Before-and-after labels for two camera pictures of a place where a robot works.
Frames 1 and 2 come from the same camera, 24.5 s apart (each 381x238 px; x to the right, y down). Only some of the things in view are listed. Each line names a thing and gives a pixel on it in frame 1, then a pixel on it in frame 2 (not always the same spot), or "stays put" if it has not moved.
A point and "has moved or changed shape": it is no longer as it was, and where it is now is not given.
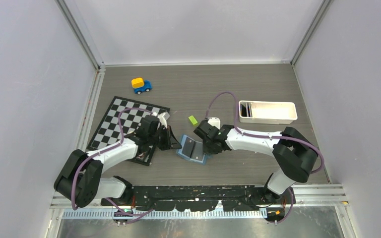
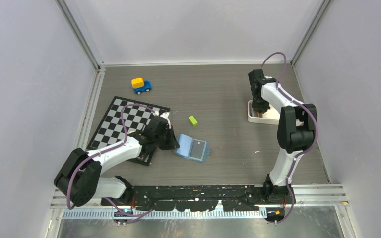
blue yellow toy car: (140, 85) stays put
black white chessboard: (122, 118) stays put
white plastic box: (280, 112) has moved or changed shape
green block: (193, 120) stays put
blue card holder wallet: (192, 149) stays put
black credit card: (197, 151) stays put
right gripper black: (208, 151) → (259, 107)
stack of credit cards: (246, 109) → (257, 114)
